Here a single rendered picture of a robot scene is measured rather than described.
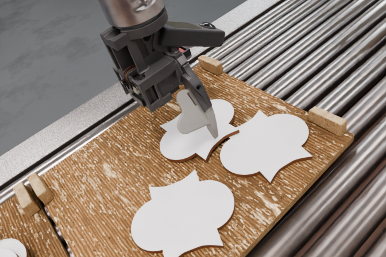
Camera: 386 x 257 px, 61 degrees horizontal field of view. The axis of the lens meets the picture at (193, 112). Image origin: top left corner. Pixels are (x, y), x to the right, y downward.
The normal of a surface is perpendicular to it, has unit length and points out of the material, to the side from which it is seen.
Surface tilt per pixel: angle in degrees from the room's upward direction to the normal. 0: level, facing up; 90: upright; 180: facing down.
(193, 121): 57
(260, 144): 0
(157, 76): 90
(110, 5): 90
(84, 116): 0
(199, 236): 0
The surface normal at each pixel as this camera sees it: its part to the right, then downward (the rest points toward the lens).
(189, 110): 0.40, -0.04
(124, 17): -0.10, 0.71
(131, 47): 0.64, 0.41
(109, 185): -0.22, -0.71
